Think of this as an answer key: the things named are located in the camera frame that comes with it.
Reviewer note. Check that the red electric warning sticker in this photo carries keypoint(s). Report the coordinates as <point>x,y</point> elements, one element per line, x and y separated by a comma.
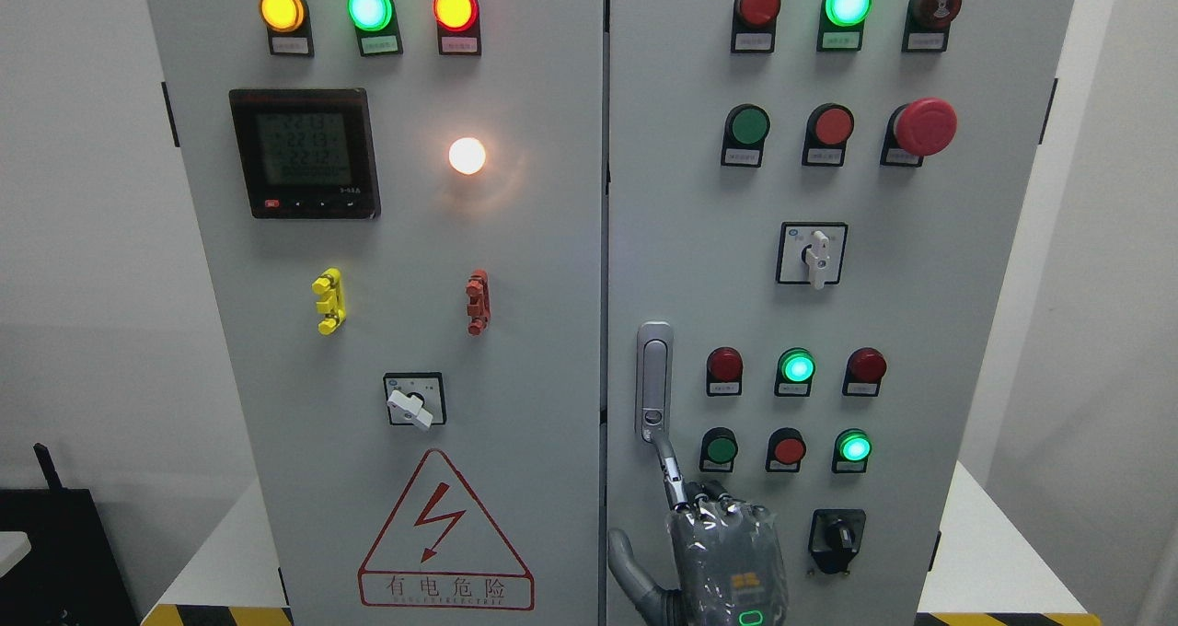
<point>441,549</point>

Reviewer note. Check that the white rotary switch left door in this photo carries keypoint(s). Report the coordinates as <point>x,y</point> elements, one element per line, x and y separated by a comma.
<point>416,399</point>

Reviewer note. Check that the dark red buzzer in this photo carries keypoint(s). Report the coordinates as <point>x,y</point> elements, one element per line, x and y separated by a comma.
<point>928,24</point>

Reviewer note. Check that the red push button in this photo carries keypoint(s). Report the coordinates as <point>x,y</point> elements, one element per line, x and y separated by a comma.
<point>828,130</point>
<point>785,451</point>

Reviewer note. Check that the green push button lower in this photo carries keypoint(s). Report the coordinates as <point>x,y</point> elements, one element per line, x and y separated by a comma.
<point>718,450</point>

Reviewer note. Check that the red terminal connector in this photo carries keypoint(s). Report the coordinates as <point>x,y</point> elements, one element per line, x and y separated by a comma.
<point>478,305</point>

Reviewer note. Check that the red emergency stop button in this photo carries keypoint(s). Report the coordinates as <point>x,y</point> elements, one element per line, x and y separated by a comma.
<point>916,130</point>

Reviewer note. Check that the grey left cabinet door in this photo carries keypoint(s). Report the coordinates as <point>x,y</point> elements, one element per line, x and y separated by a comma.
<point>523,398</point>

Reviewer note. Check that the green lit indicator lower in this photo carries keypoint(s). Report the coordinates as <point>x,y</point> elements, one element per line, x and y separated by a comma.
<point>851,452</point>

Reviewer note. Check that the silver door handle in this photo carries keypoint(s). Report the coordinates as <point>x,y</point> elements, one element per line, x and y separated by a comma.
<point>653,378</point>

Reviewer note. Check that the dark red top indicator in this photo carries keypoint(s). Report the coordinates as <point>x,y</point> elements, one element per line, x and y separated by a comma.
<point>754,26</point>

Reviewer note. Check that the red push button upper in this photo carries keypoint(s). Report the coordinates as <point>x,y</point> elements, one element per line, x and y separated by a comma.
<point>828,130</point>

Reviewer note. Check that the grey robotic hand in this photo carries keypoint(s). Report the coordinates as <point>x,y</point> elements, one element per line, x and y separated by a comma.
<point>727,557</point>

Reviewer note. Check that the red lit indicator light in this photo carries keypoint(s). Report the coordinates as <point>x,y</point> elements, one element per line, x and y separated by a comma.
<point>458,27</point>

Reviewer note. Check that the green push button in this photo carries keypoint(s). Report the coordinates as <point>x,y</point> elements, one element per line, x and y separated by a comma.
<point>745,131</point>
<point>718,450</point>

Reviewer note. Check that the grey right cabinet door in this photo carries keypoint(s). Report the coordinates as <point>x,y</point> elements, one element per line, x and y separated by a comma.
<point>695,244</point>

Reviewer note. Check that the dark red indicator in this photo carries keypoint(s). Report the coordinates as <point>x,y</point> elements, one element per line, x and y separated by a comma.
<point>724,371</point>
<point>754,26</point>
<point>864,373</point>

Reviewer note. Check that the yellow indicator light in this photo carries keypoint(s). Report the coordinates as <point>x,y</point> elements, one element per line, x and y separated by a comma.
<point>288,26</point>

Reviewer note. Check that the green top right indicator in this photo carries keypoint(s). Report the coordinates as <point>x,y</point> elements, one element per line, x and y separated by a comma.
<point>842,25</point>

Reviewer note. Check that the grey cabinet door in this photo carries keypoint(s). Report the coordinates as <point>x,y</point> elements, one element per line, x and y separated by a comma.
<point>695,244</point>
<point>523,398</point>

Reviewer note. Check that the green indicator middle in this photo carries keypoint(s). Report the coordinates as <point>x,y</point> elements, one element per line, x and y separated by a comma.
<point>795,373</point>

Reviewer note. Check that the dark red indicator middle right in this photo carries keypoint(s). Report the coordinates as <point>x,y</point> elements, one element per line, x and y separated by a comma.
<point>864,373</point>

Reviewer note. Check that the dark red indicator middle left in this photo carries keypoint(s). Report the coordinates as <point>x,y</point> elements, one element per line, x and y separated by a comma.
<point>724,371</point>

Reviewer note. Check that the white glowing indicator light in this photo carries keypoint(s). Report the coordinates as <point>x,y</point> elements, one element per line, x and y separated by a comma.
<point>467,155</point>

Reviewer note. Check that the green push button upper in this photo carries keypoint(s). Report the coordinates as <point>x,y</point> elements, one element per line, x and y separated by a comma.
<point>745,131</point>

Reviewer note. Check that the yellow terminal connector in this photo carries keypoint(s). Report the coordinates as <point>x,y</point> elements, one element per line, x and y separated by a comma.
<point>331,301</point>

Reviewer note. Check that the white rotary switch upper right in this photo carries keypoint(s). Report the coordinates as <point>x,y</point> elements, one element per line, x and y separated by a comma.
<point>811,253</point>

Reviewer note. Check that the black rotary knob switch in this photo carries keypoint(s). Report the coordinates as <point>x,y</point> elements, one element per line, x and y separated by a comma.
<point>835,538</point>

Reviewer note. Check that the black digital power meter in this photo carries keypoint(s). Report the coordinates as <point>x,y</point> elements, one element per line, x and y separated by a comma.
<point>306,153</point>

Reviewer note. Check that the green indicator light left door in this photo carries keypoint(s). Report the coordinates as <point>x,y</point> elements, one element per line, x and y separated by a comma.
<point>376,25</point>

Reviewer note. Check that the red push button lower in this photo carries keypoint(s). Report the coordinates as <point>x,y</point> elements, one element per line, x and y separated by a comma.
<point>785,451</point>

